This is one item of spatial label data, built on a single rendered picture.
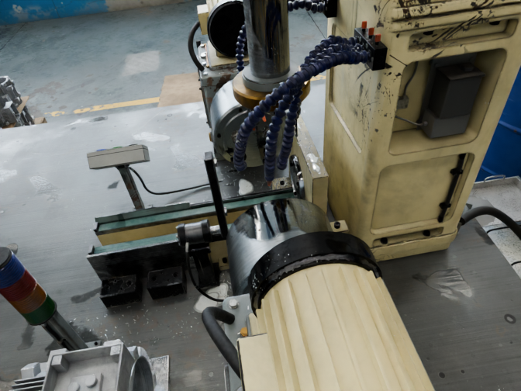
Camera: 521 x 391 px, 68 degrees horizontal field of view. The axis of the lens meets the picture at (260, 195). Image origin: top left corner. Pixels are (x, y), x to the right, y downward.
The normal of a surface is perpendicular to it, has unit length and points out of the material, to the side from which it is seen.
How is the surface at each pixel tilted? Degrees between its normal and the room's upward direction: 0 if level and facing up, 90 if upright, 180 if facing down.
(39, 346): 0
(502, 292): 0
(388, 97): 90
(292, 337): 40
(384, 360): 23
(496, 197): 0
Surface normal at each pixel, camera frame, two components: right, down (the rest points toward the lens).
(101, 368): -0.08, -0.72
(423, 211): 0.16, 0.67
